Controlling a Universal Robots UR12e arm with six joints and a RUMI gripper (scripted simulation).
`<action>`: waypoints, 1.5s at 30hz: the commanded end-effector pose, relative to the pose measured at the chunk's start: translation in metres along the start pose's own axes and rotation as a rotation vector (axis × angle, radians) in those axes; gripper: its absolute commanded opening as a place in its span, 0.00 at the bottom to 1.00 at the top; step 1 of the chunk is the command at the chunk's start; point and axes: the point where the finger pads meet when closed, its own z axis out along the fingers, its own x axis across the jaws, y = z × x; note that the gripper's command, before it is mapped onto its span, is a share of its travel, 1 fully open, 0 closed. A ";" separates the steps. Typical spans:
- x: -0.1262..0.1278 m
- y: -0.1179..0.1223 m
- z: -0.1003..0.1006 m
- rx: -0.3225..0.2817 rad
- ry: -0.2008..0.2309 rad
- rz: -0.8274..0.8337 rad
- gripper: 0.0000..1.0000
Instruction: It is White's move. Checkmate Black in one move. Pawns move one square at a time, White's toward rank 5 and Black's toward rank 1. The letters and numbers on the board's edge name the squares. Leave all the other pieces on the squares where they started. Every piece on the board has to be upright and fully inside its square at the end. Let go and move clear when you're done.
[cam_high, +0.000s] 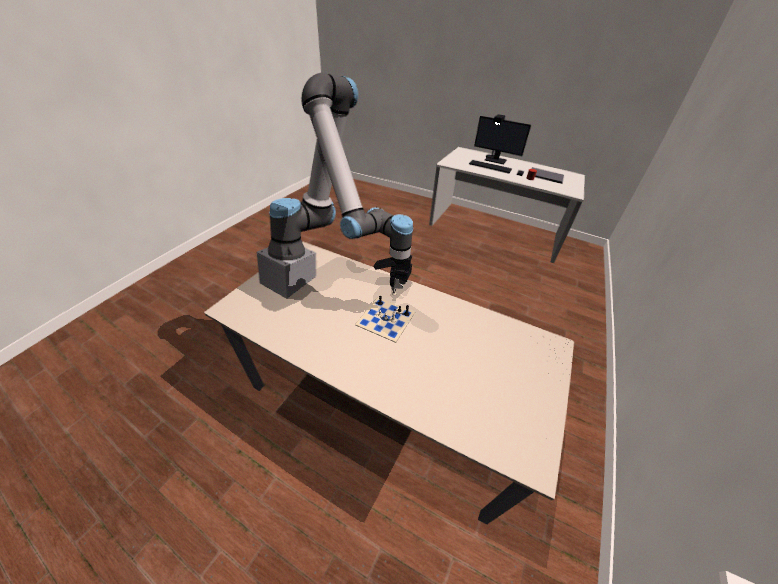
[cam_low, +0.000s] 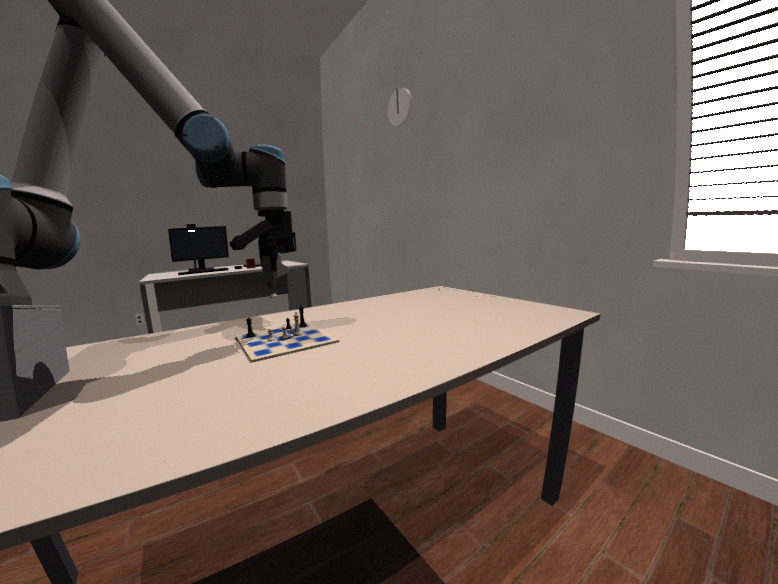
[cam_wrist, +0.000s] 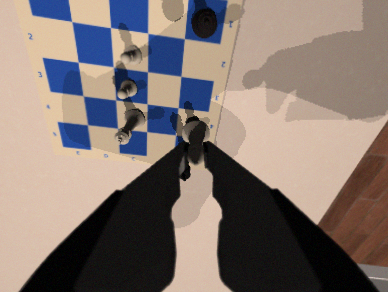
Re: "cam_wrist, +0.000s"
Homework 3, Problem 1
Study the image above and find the blue and cream chessboard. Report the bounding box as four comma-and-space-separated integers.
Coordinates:
14, 0, 243, 165

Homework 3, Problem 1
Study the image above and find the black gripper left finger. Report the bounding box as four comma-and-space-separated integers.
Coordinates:
19, 141, 189, 292

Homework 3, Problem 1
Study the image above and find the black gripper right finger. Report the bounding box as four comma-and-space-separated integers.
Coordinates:
203, 141, 379, 292

